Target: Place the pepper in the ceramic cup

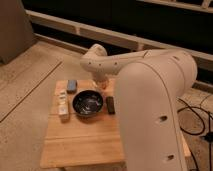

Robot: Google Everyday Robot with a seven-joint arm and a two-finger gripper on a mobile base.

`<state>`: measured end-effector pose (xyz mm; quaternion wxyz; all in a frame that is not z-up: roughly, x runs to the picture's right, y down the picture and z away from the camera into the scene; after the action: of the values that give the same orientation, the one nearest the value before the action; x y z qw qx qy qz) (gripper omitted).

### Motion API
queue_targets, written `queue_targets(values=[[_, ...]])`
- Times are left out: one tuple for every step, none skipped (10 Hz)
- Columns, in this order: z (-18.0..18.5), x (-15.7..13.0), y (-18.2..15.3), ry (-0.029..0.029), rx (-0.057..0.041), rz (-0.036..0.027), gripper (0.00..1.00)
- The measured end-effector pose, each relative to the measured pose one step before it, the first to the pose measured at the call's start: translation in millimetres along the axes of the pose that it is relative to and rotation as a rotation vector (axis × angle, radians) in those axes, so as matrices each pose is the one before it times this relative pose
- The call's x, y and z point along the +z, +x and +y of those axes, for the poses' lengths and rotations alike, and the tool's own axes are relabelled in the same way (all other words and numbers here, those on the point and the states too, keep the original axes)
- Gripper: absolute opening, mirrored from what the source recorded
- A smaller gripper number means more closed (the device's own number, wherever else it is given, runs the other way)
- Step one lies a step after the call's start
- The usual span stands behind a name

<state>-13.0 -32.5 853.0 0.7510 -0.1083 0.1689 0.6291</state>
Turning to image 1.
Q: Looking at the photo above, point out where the white small bottle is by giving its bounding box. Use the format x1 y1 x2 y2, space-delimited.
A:
58 90 69 122

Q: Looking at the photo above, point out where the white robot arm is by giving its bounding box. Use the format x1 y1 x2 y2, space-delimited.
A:
80 44 197 171

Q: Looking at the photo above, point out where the black bowl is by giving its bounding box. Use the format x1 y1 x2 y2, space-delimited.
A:
72 90 103 117

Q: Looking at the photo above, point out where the wooden table board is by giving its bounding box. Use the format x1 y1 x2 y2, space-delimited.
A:
40 88 190 171

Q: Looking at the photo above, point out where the grey cabinet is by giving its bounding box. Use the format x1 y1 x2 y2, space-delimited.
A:
0 0 36 64

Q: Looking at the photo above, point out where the dark brown rectangular block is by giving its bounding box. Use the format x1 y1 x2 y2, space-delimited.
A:
106 96 115 114

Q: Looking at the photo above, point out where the white window frame rail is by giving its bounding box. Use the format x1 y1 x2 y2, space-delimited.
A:
26 10 213 71

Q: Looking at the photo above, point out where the blue sponge block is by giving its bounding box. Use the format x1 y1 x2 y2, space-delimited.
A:
67 80 77 93

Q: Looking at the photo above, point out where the black cable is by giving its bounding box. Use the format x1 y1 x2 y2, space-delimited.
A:
176 94 213 171

